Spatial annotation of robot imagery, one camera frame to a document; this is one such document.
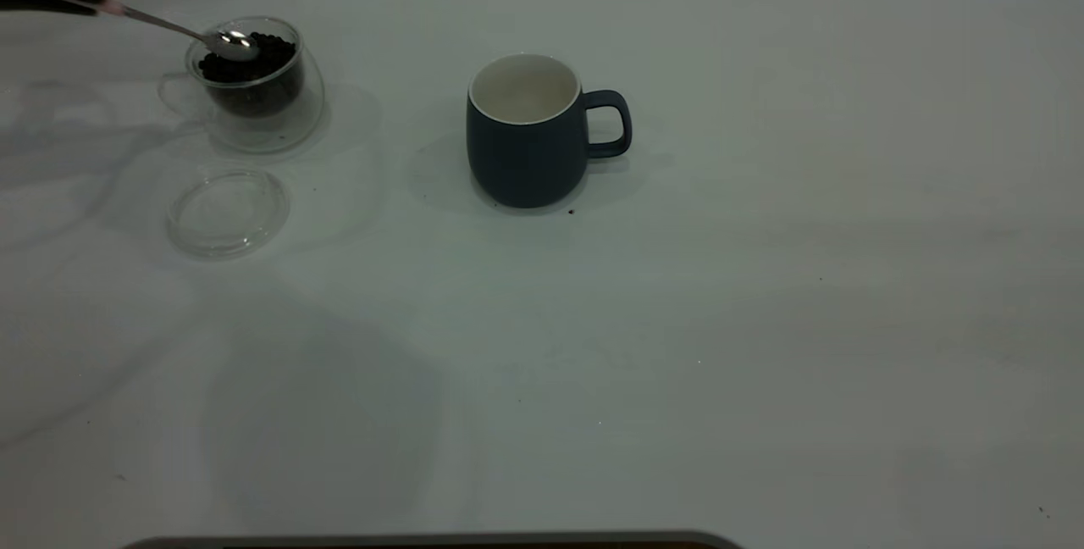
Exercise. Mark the clear glass lid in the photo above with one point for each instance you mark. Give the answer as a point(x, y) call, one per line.
point(229, 214)

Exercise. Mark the clear double wall glass cup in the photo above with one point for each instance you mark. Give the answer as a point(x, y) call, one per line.
point(284, 130)

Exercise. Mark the dark blue grey ceramic mug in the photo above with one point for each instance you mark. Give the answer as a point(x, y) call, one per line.
point(525, 159)

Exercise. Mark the dark coffee beans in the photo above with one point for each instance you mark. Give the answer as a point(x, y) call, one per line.
point(262, 79)

